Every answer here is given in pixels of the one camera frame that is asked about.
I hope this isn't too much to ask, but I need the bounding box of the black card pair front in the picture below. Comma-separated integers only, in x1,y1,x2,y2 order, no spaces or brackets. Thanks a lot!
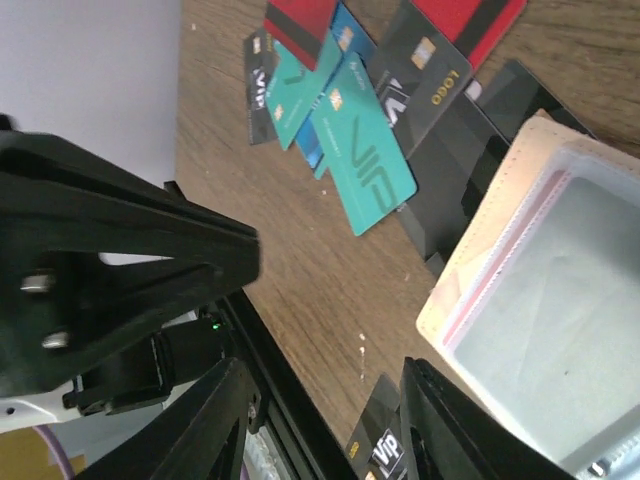
345,374,408,480

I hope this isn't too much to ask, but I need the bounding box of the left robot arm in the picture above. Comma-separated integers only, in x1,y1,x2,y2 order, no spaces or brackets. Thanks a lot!
1,130,260,431

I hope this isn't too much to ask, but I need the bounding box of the teal VIP card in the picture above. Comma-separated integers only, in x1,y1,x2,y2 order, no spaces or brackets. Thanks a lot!
310,52,417,236

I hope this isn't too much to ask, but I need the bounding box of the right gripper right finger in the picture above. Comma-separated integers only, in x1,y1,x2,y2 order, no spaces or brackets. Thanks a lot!
400,357,572,480

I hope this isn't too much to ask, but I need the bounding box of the beige leather card holder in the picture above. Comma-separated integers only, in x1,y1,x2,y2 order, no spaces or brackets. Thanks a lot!
416,116,639,479

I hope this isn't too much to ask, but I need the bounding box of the black logo VIP card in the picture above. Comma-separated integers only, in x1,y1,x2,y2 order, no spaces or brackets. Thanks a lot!
367,1,471,157

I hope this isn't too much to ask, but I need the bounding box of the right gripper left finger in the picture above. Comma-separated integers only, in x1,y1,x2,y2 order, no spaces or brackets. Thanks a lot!
77,358,249,480

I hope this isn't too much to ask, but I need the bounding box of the black front frame rail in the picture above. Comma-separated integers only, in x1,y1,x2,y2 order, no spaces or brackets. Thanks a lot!
162,179,361,480

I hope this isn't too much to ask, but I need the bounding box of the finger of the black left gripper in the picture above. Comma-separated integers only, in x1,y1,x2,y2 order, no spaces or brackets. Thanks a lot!
1,130,260,395

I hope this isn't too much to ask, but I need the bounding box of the red striped back card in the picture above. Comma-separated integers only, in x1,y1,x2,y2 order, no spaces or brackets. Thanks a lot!
263,0,338,71

